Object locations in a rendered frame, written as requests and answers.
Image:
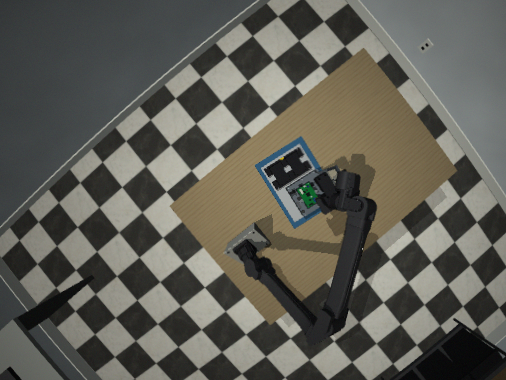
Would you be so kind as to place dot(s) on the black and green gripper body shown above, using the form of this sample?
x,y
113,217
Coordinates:
x,y
325,209

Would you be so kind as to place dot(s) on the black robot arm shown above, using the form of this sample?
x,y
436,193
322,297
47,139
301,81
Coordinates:
x,y
361,212

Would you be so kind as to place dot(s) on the green circuit board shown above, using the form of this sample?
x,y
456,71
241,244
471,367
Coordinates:
x,y
308,195

